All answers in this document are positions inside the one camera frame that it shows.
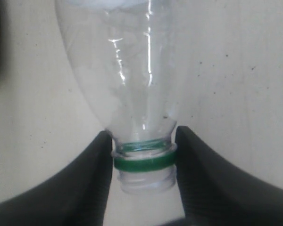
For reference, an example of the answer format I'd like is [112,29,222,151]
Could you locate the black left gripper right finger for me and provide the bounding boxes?
[175,126,283,226]

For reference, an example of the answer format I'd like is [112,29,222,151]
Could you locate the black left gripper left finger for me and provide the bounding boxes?
[0,131,113,226]

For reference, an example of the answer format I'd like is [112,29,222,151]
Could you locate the clear plastic bottle green label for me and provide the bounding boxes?
[54,0,190,194]

